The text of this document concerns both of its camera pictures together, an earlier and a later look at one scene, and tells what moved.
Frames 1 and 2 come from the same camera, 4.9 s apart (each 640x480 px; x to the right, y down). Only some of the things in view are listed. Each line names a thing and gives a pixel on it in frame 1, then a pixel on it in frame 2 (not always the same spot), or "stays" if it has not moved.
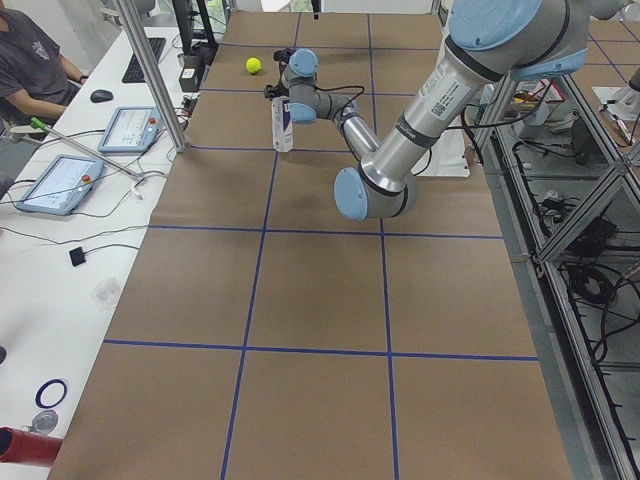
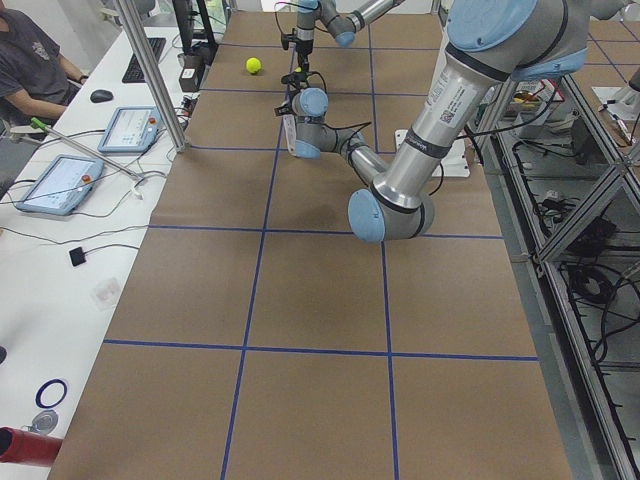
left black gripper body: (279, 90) to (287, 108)
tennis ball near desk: (253, 65) stays
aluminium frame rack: (566, 196) stays
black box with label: (189, 78) stays
